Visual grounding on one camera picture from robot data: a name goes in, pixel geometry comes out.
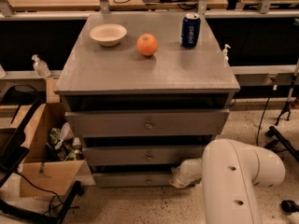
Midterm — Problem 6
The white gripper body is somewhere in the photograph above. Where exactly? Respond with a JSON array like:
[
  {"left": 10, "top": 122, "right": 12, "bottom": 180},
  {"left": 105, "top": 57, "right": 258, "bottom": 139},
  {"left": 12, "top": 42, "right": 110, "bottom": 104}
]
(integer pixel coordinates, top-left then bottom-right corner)
[{"left": 170, "top": 159, "right": 202, "bottom": 189}]

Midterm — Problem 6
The grey bottom drawer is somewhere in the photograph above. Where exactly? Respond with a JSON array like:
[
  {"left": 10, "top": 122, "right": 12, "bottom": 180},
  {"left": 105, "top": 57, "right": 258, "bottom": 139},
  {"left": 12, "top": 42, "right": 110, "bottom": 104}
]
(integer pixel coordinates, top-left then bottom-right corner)
[{"left": 93, "top": 172, "right": 172, "bottom": 188}]

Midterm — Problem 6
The grey drawer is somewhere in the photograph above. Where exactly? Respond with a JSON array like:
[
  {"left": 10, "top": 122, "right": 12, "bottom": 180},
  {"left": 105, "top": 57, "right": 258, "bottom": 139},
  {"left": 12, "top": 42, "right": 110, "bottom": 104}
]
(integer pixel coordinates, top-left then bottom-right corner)
[
  {"left": 83, "top": 145, "right": 204, "bottom": 166},
  {"left": 93, "top": 172, "right": 172, "bottom": 188},
  {"left": 65, "top": 109, "right": 229, "bottom": 137}
]

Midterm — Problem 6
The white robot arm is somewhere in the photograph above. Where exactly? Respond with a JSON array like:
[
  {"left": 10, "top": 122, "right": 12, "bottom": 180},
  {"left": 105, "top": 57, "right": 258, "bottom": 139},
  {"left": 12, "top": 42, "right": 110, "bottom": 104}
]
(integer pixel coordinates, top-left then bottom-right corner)
[{"left": 171, "top": 139, "right": 285, "bottom": 224}]

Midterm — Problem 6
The grey wooden drawer cabinet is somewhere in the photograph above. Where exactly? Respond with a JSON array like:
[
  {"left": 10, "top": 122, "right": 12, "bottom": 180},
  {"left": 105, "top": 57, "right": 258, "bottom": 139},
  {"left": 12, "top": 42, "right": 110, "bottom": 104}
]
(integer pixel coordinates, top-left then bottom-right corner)
[{"left": 55, "top": 12, "right": 239, "bottom": 175}]

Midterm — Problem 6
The grey top drawer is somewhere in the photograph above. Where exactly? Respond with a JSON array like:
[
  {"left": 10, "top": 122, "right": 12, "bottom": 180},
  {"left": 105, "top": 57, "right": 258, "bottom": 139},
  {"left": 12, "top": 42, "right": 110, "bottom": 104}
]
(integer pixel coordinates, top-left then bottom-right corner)
[{"left": 65, "top": 109, "right": 229, "bottom": 137}]

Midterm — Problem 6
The grey middle drawer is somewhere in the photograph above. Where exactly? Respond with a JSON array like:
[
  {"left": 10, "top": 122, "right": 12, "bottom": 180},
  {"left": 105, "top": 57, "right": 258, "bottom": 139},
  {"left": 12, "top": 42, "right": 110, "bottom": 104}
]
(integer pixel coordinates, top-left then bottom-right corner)
[{"left": 83, "top": 145, "right": 204, "bottom": 166}]

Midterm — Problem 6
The open cardboard box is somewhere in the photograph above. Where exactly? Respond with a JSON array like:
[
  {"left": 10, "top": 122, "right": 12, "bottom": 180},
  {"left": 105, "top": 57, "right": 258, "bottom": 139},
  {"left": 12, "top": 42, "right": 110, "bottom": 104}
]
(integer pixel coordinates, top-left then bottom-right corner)
[{"left": 18, "top": 104, "right": 95, "bottom": 197}]

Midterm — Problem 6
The black stand leg right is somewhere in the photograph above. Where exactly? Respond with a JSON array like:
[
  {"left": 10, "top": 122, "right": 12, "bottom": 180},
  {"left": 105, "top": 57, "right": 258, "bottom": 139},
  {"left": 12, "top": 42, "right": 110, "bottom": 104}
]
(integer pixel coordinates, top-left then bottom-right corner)
[{"left": 267, "top": 126, "right": 299, "bottom": 161}]

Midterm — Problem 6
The black caster wheel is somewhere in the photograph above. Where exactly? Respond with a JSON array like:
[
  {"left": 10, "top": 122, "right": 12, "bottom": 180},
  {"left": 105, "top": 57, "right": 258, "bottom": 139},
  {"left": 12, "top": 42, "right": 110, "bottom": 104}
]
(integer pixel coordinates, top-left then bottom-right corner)
[{"left": 281, "top": 200, "right": 299, "bottom": 213}]

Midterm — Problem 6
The black tripod stand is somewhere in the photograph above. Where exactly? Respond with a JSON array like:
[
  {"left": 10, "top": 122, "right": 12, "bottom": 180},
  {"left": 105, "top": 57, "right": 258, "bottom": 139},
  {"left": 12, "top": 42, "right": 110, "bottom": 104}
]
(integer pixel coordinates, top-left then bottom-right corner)
[{"left": 275, "top": 60, "right": 299, "bottom": 125}]

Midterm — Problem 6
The small white pump bottle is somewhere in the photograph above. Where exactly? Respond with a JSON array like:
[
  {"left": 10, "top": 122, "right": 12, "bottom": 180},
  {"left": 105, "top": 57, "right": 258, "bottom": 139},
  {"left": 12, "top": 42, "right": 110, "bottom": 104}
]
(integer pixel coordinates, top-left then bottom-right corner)
[{"left": 222, "top": 44, "right": 231, "bottom": 62}]

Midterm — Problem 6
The orange fruit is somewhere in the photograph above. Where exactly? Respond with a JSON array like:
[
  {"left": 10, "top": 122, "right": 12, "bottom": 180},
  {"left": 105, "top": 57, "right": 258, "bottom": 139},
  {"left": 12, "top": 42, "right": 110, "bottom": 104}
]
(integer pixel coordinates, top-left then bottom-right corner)
[{"left": 136, "top": 34, "right": 158, "bottom": 56}]

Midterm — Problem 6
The blue pepsi can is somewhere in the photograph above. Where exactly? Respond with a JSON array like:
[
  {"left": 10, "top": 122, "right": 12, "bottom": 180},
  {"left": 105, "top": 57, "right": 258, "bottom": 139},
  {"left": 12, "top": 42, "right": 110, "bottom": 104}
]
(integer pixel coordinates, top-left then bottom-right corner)
[{"left": 181, "top": 13, "right": 201, "bottom": 48}]

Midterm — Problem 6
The white paper bowl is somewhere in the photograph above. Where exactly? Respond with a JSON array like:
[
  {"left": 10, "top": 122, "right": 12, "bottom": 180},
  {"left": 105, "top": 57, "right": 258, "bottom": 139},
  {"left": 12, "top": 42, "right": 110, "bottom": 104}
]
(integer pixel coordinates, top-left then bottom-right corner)
[{"left": 90, "top": 23, "right": 127, "bottom": 47}]

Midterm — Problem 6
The clear sanitizer bottle left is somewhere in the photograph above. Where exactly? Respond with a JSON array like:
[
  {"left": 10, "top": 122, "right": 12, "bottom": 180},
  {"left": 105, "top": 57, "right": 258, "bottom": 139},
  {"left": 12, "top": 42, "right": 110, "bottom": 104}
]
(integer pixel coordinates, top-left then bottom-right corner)
[{"left": 32, "top": 54, "right": 51, "bottom": 78}]

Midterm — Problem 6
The black floor cable right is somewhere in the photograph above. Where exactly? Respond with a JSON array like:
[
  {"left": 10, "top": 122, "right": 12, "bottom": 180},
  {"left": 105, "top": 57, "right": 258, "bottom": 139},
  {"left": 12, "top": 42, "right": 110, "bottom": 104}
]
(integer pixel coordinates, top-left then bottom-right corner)
[{"left": 255, "top": 82, "right": 289, "bottom": 154}]

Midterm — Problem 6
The black stand frame left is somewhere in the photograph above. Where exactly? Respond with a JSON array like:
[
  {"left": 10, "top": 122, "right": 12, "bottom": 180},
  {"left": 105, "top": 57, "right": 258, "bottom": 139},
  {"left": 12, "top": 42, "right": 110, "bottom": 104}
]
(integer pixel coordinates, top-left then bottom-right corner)
[{"left": 0, "top": 85, "right": 84, "bottom": 224}]

